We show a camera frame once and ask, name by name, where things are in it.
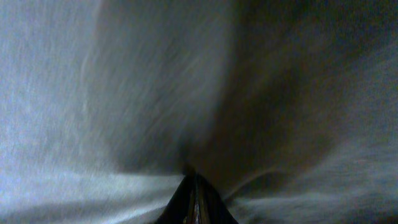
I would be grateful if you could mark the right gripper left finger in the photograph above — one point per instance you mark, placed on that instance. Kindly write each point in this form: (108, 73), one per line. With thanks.
(181, 207)

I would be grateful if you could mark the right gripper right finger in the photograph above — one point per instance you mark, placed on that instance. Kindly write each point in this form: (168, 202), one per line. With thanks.
(209, 207)

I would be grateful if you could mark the black t-shirt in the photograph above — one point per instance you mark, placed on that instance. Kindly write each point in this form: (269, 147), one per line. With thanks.
(288, 108)

